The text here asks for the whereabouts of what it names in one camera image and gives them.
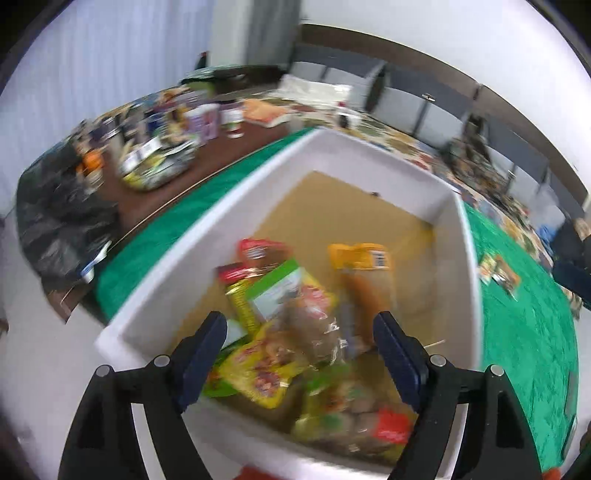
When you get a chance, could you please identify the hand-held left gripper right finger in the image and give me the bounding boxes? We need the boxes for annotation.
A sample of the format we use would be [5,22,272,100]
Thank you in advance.
[373,311,543,480]

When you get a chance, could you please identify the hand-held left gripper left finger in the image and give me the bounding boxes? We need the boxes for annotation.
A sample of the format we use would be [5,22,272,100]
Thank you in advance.
[58,311,228,480]

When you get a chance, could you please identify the long yellow snack packet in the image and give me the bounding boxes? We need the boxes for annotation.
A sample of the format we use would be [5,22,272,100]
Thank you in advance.
[225,279,264,337]

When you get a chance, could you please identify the dark red snack packet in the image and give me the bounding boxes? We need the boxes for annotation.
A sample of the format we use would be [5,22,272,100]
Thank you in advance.
[217,263,252,284]

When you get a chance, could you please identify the orange sausage snack packet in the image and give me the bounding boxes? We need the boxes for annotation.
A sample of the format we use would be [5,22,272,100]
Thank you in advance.
[328,242,398,356]

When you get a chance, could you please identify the red label snack packet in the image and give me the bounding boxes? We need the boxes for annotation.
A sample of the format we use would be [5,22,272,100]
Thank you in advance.
[238,237,291,271]

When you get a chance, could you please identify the white foam box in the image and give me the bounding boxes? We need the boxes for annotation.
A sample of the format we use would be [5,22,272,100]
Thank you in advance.
[95,127,483,478]

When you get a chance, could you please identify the small snack packet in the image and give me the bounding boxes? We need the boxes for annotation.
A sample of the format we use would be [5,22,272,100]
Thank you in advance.
[492,263,522,298]
[478,254,499,282]

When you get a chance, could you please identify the brown wooden table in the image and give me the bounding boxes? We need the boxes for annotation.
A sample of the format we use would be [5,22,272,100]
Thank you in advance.
[44,104,296,315]

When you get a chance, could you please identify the black plastic bag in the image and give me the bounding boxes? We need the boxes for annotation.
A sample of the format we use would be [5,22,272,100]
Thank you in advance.
[16,143,121,287]

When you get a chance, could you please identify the clear bag of goods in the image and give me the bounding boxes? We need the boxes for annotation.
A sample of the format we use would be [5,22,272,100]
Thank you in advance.
[117,138,199,190]

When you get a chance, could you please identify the dark patterned cloth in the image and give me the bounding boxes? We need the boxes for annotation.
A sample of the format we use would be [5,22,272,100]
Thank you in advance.
[443,115,532,217]

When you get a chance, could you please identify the heap of clothes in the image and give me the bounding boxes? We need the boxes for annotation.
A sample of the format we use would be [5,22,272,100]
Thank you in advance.
[551,217,591,305]

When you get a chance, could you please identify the floral bed sheet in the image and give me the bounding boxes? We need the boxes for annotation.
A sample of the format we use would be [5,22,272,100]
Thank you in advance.
[272,88,555,273]

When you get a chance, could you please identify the grey two-tone pillow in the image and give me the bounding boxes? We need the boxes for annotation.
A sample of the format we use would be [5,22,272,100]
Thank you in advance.
[286,44,386,112]
[369,65,481,144]
[466,113,550,199]
[540,171,591,222]

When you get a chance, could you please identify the purple box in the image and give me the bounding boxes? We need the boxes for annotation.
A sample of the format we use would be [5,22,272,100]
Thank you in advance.
[187,104,220,146]

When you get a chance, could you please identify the white jar red label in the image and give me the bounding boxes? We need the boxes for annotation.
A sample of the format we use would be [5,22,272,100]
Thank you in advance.
[222,99,245,139]

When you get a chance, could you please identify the orange flat packet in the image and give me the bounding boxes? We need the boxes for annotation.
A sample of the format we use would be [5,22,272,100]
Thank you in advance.
[242,99,296,127]

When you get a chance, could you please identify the white plastic bag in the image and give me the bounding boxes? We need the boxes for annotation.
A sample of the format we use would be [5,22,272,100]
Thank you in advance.
[279,74,352,109]

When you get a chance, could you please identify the sheer white curtain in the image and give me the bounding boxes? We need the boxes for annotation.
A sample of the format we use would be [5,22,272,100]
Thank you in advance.
[14,0,218,139]

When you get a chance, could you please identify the grey curtain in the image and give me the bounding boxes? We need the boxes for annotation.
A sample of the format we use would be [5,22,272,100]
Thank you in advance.
[245,0,303,70]

